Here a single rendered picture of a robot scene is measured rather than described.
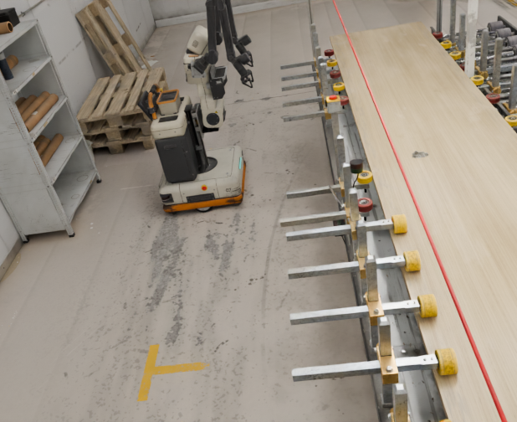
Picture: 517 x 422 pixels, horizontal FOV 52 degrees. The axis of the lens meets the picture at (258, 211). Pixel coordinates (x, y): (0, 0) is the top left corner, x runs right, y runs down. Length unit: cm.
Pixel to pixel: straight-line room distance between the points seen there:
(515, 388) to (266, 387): 151
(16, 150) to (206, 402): 240
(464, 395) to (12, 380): 270
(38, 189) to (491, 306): 344
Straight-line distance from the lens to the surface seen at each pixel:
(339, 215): 262
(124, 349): 349
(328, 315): 198
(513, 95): 359
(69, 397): 341
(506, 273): 225
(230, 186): 424
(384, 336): 177
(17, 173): 450
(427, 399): 217
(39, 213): 464
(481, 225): 248
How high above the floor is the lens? 239
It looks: 34 degrees down
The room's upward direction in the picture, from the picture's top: 12 degrees counter-clockwise
